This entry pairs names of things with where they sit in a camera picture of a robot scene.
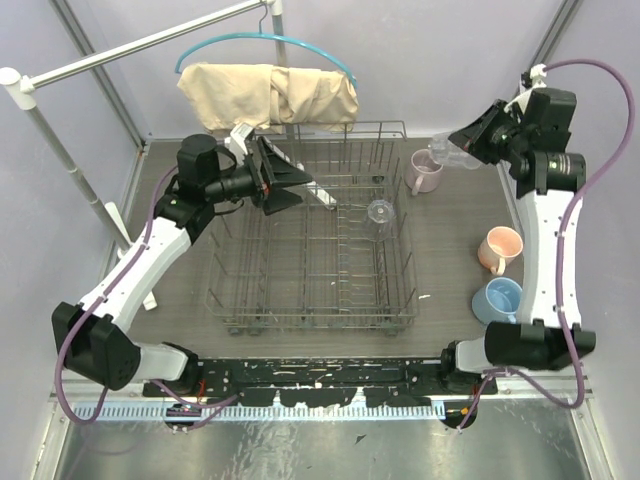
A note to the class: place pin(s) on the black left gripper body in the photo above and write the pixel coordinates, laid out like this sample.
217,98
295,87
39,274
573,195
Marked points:
258,178

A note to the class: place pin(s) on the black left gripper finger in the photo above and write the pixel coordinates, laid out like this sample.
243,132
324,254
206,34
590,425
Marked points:
277,199
276,167

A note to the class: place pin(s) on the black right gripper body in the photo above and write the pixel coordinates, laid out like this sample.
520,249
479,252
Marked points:
503,139

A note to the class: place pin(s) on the lilac ceramic mug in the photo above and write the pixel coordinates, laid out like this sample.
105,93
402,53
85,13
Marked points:
422,174

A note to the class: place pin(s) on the clear faceted glass cup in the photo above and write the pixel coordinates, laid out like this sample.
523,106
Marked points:
379,221

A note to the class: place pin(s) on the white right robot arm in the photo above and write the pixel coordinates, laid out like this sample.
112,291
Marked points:
531,133

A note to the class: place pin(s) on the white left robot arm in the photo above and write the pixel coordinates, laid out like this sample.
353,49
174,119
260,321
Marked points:
91,336

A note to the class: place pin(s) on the beige cloth on hanger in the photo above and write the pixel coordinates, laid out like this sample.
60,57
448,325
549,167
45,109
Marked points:
267,97

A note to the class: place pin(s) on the pink ceramic mug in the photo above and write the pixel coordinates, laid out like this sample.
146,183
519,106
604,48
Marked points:
499,248

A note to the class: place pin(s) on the blue ceramic mug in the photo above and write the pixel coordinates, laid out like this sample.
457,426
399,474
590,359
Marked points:
497,301

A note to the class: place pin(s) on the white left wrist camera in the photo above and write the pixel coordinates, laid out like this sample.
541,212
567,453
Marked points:
237,141

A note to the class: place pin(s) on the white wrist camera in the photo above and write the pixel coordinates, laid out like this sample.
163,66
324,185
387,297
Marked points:
237,141
531,79

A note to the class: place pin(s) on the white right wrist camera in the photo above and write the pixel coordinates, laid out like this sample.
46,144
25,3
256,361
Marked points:
531,79

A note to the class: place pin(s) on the grey wire dish rack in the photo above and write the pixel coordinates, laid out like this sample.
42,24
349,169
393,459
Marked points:
309,267

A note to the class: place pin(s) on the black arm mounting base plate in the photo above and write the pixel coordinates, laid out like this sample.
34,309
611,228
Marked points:
323,382

